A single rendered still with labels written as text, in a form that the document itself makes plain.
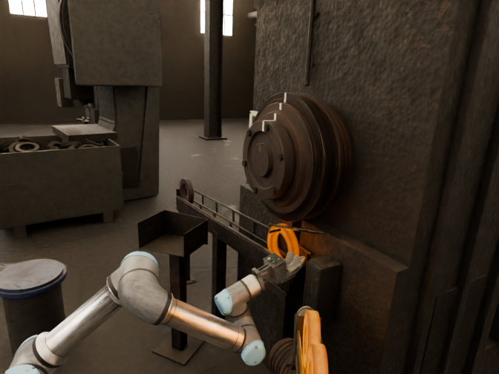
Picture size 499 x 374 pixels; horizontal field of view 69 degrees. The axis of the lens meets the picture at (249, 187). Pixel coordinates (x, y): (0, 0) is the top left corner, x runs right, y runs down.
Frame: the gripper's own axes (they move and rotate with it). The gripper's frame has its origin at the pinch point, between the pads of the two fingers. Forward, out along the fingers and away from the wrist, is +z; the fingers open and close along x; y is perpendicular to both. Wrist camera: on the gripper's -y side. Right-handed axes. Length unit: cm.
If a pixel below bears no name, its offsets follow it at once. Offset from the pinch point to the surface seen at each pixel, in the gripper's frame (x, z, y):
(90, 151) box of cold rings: 249, -40, 9
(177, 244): 62, -30, -6
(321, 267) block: -13.6, -1.5, 5.5
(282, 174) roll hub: -0.4, -0.6, 36.6
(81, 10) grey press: 268, 0, 117
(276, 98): 18, 14, 56
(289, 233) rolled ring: 8.0, 1.6, 7.7
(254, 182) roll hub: 17.3, -2.9, 29.3
